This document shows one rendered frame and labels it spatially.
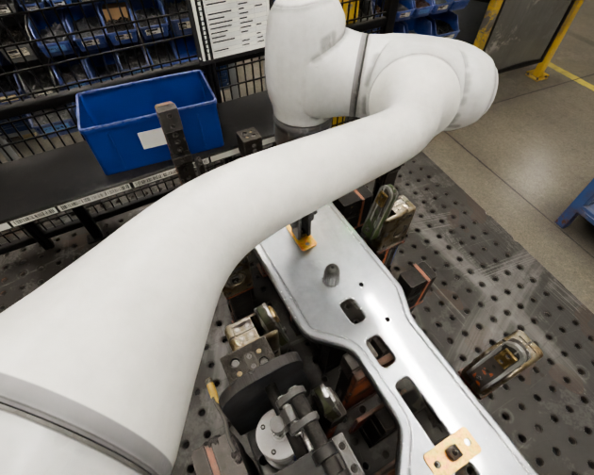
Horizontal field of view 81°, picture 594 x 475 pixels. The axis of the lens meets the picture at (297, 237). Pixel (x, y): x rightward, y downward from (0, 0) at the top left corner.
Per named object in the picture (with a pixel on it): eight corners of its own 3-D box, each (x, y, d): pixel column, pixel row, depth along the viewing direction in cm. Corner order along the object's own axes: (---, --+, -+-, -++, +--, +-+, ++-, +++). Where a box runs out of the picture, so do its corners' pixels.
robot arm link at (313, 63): (258, 125, 50) (350, 139, 48) (246, 2, 38) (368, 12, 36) (278, 88, 57) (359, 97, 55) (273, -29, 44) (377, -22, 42)
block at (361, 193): (364, 260, 109) (381, 197, 87) (334, 275, 106) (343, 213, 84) (347, 239, 114) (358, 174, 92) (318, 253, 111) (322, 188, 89)
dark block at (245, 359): (287, 424, 81) (279, 365, 48) (259, 441, 79) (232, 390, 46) (277, 403, 84) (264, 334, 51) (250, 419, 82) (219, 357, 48)
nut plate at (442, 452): (463, 425, 54) (466, 423, 53) (482, 450, 52) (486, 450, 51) (421, 455, 52) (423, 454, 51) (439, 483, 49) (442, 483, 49)
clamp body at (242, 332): (294, 397, 85) (293, 336, 56) (251, 421, 81) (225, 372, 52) (277, 363, 90) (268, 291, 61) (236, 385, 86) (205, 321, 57)
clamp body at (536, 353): (477, 408, 83) (566, 358, 56) (438, 436, 80) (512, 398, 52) (450, 373, 88) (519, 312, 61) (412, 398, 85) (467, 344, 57)
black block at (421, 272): (413, 334, 95) (451, 276, 72) (382, 352, 92) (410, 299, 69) (395, 309, 99) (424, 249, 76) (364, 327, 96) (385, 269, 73)
